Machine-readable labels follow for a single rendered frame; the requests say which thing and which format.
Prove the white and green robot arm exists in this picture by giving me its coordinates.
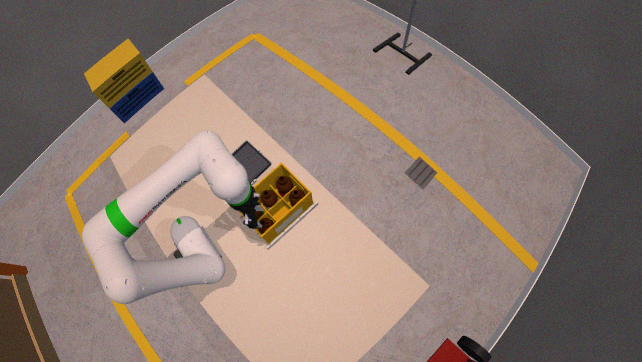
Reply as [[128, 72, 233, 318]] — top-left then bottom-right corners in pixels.
[[82, 130, 260, 304]]

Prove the yellow divided crate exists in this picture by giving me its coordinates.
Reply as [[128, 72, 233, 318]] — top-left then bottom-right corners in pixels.
[[254, 163, 313, 243]]

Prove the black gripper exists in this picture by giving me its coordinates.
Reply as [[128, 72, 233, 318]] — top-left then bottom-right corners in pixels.
[[240, 197, 263, 229]]

